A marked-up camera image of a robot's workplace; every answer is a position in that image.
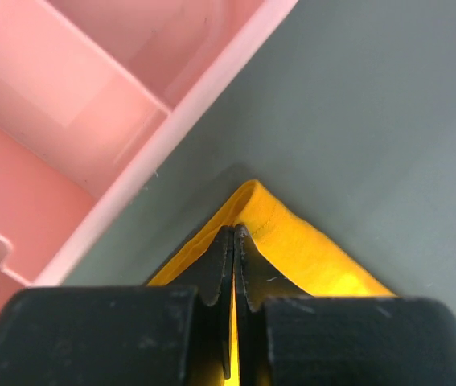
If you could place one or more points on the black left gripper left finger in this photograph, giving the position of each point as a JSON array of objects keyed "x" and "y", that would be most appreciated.
[{"x": 173, "y": 334}]

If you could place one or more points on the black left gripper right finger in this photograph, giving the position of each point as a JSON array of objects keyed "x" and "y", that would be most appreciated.
[{"x": 288, "y": 337}]

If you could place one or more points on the orange t shirt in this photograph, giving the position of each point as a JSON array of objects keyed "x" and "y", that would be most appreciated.
[{"x": 305, "y": 255}]

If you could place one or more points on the pink divided organizer tray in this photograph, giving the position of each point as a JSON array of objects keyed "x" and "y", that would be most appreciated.
[{"x": 94, "y": 95}]

